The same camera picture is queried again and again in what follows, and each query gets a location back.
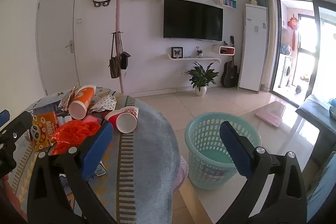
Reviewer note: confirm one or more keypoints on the white detergent bottle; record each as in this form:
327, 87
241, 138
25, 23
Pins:
290, 50

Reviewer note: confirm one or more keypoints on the gold foil wrapper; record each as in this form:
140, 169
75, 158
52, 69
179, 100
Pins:
68, 98

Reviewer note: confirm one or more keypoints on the sliding glass door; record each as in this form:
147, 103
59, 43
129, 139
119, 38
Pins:
313, 56

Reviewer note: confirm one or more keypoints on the teal plastic waste basket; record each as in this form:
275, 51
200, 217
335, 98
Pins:
207, 134

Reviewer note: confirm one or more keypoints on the wall-mounted black television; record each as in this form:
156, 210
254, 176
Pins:
193, 19

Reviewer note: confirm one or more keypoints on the brown tote bag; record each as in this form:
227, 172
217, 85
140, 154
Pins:
114, 69

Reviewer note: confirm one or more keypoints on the black shoulder bag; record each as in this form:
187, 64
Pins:
124, 60

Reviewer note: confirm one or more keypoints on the polka dot paper wrapper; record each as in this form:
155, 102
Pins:
107, 102

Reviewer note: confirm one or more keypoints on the red paper cup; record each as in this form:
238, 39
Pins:
115, 115

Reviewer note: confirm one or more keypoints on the grey sofa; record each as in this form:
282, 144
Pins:
312, 108

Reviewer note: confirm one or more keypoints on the black acoustic guitar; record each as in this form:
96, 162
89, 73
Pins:
230, 74

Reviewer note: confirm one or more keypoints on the blue printed packet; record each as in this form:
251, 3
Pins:
50, 106

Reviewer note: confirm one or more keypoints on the red white cube shelf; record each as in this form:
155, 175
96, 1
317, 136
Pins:
223, 50

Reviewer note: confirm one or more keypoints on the pink coat rack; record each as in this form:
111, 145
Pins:
118, 16

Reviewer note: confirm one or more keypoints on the small blue cube shelf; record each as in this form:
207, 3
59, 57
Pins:
229, 1

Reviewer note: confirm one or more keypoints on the pink wrapper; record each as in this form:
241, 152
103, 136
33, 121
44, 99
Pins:
93, 118

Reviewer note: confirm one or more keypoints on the orange paper cup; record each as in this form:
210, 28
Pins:
84, 98

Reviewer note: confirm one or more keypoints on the red crinkled foil wrapper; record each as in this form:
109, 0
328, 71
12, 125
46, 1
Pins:
73, 132

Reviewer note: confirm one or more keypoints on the small flower pot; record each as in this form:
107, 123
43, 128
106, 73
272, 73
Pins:
253, 0

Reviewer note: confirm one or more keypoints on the small shelf ornament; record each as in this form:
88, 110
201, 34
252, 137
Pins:
199, 53

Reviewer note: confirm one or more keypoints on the blue cloth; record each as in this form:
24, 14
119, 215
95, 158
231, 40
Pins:
323, 187

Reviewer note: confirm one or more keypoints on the orange panda snack box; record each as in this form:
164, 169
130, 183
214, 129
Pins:
43, 130

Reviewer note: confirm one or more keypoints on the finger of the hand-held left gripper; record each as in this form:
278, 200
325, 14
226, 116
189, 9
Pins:
18, 121
4, 116

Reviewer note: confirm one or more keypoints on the white washing machine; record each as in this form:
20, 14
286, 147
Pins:
286, 70

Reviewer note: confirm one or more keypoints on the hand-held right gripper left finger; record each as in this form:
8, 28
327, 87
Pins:
97, 146

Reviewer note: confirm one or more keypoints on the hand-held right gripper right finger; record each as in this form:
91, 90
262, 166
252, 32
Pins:
235, 150

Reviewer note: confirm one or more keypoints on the red knot wall hanging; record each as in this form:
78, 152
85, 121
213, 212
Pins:
293, 23

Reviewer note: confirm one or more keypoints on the white door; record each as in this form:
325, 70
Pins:
57, 29

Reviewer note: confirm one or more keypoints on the green potted plant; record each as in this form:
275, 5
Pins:
200, 75

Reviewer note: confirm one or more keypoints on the black butterfly picture frame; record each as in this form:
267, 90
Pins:
177, 53

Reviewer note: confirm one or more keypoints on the blue detergent bottle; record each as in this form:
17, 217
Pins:
283, 48

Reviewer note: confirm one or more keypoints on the white lower wall shelf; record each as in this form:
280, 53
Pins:
191, 58

